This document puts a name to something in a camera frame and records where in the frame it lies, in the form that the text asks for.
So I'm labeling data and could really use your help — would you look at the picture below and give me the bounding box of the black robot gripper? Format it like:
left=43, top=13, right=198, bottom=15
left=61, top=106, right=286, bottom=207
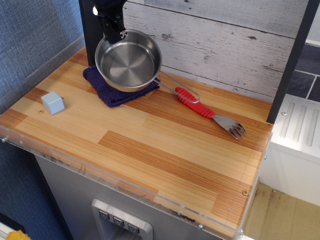
left=92, top=0, right=128, bottom=44

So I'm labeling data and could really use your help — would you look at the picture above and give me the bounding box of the steel bowl with wire handle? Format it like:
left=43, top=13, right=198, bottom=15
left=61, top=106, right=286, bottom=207
left=95, top=29, right=200, bottom=104

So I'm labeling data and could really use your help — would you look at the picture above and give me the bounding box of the purple folded cloth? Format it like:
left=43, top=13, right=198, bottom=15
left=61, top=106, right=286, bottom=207
left=82, top=65, right=160, bottom=108

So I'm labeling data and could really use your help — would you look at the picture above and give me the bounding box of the light grey cube block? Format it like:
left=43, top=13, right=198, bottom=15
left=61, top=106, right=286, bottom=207
left=41, top=91, right=65, bottom=115

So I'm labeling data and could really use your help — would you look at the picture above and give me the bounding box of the silver toy fridge dispenser panel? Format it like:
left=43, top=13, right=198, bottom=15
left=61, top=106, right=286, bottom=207
left=91, top=198, right=154, bottom=240

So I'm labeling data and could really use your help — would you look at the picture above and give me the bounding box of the clear acrylic table edge guard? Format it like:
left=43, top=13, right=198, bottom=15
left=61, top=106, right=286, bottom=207
left=0, top=124, right=258, bottom=240

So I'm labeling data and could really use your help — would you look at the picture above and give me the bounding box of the white ribbed cabinet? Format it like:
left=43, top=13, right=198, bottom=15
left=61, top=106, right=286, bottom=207
left=259, top=94, right=320, bottom=205

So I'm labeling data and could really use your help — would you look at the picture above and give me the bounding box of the yellow object at corner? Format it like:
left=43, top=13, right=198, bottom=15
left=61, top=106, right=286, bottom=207
left=6, top=230, right=31, bottom=240

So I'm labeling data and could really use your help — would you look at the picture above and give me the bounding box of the black left vertical post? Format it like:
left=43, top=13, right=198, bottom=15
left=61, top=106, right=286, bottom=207
left=78, top=0, right=104, bottom=66

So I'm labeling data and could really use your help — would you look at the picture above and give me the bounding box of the black vertical post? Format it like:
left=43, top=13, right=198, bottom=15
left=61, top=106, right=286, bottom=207
left=78, top=0, right=104, bottom=66
left=266, top=0, right=320, bottom=124

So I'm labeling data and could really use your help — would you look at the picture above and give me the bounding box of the red handled metal fork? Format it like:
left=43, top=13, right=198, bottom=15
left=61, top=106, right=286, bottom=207
left=175, top=87, right=246, bottom=140

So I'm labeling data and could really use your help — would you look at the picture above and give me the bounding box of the black right vertical post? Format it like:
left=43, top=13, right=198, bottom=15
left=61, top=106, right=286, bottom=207
left=266, top=0, right=320, bottom=124

